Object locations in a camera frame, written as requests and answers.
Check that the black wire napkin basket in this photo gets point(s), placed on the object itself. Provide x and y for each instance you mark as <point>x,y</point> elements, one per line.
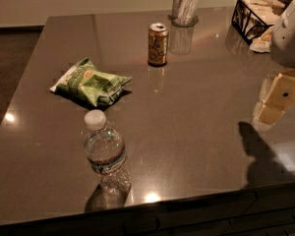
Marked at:
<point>251,18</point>

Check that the gold soda can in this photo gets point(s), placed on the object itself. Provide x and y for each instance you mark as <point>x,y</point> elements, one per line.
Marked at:
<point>157,44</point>

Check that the green jalapeno chip bag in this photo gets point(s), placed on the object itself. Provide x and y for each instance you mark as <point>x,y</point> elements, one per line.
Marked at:
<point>84,82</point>

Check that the white napkin packet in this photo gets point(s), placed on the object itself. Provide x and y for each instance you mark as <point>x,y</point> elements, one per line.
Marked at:
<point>262,43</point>

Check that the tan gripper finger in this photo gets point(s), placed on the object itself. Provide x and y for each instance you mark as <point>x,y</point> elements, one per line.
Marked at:
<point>267,114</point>
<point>279,91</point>

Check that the clear plastic water bottle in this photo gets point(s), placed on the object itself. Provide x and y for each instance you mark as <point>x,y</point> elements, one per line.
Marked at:
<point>106,153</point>

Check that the clear cup with straws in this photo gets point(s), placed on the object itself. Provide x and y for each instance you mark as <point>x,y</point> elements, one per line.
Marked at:
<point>184,13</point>

